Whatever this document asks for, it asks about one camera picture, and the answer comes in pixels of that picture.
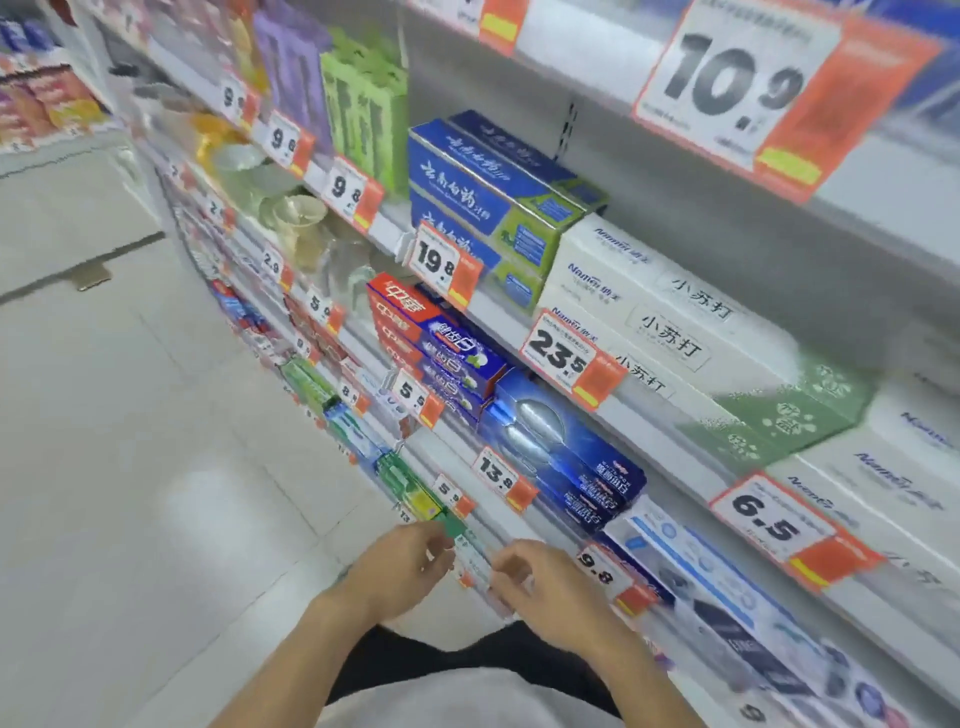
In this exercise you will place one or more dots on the person's left hand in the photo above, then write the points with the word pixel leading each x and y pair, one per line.
pixel 390 574

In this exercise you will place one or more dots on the person's right hand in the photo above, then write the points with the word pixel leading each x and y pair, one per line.
pixel 559 600

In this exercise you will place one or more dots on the person's left thumb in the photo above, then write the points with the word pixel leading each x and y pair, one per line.
pixel 439 562

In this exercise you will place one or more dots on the person's right thumb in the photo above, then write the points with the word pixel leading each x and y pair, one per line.
pixel 506 598

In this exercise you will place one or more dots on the person's right forearm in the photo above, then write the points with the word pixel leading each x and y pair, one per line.
pixel 645 686

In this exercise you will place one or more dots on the person's left forearm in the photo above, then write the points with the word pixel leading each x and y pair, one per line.
pixel 292 664

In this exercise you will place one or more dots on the dark blue toothpaste box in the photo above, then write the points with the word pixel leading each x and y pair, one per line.
pixel 547 480
pixel 559 506
pixel 570 439

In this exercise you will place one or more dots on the white shirt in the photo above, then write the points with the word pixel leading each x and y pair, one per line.
pixel 465 705

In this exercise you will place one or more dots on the row of green toothpaste boxes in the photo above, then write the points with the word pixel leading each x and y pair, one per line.
pixel 352 431

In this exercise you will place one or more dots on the red blue toothpaste box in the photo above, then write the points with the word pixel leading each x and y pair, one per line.
pixel 442 401
pixel 435 371
pixel 442 330

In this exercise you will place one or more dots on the light blue white toothpaste box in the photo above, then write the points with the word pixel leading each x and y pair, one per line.
pixel 690 559

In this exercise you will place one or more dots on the row of small price tags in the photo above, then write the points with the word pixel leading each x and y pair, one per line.
pixel 574 360

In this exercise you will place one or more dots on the white navy toothpaste box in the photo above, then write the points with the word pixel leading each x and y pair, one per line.
pixel 750 649

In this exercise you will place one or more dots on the blue green toothpaste box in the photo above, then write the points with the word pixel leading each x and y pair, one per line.
pixel 480 180
pixel 540 161
pixel 517 285

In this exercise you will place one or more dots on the row of red toothpaste boxes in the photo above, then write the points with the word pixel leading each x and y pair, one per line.
pixel 247 307

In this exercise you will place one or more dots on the clear plastic cups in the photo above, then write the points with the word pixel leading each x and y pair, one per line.
pixel 315 240

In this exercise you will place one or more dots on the white dotted toothpaste box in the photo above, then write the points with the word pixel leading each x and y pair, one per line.
pixel 870 690

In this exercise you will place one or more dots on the white blue-lettered toothpaste box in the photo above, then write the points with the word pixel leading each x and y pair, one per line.
pixel 922 427
pixel 892 480
pixel 900 544

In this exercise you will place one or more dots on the clear greenish plastic bowls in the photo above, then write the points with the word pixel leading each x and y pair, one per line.
pixel 251 176

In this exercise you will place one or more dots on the white store shelving unit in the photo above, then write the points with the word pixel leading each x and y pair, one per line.
pixel 787 247

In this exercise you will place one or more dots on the green tall boxes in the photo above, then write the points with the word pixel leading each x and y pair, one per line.
pixel 367 112

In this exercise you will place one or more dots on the yellow plastic cups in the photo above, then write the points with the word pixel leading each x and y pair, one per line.
pixel 214 139

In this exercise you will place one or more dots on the purple tall boxes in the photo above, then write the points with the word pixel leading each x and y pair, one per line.
pixel 292 67

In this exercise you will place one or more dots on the large white orange price sign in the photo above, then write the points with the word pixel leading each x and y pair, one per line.
pixel 742 82

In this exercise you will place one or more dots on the row of pink red packets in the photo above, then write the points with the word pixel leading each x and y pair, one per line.
pixel 180 30

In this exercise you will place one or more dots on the background shelf with red packets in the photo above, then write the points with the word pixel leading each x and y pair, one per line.
pixel 52 90

